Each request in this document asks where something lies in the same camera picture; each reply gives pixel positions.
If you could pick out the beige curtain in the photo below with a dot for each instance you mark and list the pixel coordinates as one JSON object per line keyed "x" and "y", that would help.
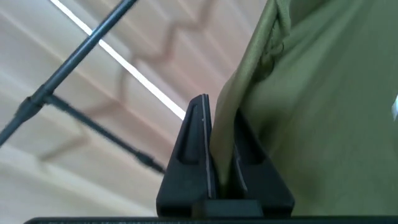
{"x": 93, "y": 186}

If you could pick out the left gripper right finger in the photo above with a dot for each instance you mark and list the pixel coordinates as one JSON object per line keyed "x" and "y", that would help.
{"x": 264, "y": 186}

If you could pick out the black clothes rack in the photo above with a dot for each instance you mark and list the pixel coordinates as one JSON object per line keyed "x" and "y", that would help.
{"x": 77, "y": 53}

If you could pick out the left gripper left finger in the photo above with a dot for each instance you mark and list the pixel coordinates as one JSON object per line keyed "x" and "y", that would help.
{"x": 186, "y": 180}

